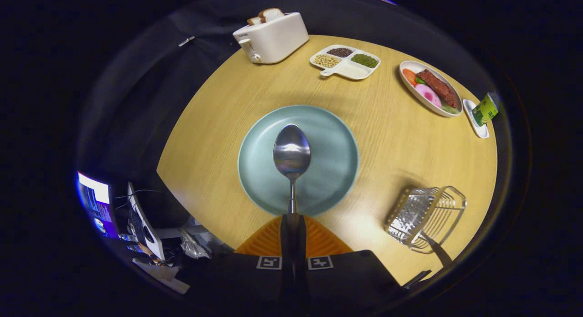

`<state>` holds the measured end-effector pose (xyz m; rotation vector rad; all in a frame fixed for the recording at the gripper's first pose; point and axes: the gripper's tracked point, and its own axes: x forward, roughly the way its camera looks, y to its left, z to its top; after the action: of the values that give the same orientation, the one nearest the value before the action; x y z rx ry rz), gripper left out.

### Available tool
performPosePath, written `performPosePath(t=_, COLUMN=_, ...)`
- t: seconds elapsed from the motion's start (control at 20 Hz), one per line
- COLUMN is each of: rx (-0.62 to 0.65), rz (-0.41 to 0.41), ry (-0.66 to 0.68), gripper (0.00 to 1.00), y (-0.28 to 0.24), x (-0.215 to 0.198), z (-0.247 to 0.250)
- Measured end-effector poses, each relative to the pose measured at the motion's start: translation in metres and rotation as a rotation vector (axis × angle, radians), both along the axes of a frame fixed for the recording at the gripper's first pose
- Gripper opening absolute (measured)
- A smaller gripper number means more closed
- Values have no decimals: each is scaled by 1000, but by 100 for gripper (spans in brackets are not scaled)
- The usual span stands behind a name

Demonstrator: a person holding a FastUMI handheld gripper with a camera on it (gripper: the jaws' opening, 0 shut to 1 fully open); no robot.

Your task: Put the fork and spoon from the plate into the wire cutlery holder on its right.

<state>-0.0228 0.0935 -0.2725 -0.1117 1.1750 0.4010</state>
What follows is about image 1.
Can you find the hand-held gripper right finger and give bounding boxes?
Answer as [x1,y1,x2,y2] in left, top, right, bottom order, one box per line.
[294,215,404,313]

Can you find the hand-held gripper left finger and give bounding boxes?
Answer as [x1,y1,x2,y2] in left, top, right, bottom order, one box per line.
[178,215,294,313]

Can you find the metal spoon brown handle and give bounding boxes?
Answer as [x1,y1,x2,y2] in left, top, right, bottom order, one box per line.
[273,124,312,215]

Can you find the clear plastic bag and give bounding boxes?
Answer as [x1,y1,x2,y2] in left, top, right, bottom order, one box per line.
[180,230,212,259]

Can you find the light green round plate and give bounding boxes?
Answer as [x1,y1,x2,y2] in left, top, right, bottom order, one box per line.
[237,105,359,216]

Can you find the white side table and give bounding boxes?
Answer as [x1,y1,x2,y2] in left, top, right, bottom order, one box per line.
[132,258,190,295]

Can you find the open laptop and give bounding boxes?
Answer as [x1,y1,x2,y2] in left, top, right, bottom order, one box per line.
[127,181,165,261]

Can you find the white divided tray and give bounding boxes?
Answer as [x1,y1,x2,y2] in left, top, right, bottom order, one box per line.
[310,45,381,81]

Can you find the lit computer monitor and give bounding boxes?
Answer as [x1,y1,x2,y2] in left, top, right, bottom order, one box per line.
[77,171,120,239]

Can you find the white oval food plate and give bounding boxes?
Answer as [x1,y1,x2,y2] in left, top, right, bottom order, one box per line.
[399,61,464,118]

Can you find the yellow soybeans pile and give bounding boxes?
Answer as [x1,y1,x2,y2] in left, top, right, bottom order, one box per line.
[313,54,340,68]

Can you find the pink round slice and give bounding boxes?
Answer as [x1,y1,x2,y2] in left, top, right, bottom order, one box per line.
[414,83,442,109]

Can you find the green beans pile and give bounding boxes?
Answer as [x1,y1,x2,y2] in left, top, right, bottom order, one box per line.
[350,54,379,68]

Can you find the white square coaster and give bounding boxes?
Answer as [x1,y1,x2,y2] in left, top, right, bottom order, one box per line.
[462,98,490,139]

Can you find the white toaster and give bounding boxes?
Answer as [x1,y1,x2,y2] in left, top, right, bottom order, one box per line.
[232,12,309,64]

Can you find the red meat strips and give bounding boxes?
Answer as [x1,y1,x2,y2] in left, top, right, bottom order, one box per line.
[416,69,458,109]

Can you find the green label drink bottle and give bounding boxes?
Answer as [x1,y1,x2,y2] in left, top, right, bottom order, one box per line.
[472,92,500,127]

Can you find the large bread slice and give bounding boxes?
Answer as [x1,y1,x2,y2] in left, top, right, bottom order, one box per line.
[258,8,285,22]

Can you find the metal wire basket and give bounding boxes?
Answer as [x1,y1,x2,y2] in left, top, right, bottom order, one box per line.
[384,185,468,255]

